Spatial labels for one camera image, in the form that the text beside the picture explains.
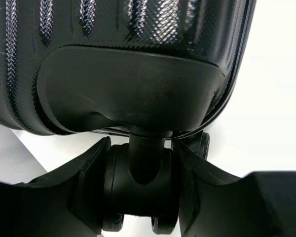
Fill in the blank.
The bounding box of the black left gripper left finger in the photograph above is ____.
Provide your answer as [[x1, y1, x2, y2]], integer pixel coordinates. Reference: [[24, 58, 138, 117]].
[[0, 137, 111, 237]]

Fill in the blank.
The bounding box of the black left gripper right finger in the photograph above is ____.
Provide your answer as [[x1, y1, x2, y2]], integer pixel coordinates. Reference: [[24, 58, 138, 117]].
[[174, 142, 296, 237]]

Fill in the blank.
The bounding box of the black suitcase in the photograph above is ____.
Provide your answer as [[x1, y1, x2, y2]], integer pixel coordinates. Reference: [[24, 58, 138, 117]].
[[0, 0, 256, 235]]

